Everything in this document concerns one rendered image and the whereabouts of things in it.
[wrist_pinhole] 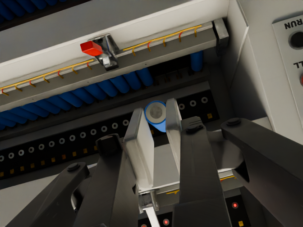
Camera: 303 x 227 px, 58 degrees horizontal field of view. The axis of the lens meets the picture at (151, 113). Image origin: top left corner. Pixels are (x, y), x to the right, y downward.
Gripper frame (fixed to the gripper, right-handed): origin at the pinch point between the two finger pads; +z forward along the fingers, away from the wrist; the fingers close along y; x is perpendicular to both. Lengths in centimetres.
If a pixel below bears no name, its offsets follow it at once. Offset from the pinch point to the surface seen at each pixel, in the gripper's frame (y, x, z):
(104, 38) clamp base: -4.5, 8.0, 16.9
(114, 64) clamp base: -4.5, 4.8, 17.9
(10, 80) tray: -18.9, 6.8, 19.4
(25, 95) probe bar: -17.8, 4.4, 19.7
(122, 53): -3.5, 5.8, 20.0
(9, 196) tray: -21.3, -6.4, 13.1
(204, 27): 7.6, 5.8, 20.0
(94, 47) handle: -4.5, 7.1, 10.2
